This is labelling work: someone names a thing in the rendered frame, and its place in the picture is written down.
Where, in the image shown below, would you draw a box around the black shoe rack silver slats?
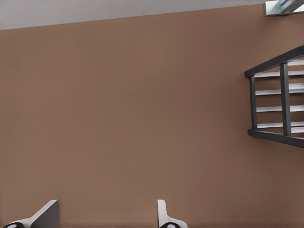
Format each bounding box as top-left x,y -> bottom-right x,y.
244,45 -> 304,150

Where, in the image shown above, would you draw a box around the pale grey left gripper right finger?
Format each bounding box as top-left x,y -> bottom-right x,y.
157,199 -> 188,228

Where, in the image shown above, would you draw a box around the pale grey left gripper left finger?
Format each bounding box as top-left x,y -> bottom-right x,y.
4,199 -> 60,228

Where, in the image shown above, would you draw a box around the silver frame post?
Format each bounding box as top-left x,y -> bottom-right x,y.
264,0 -> 304,17

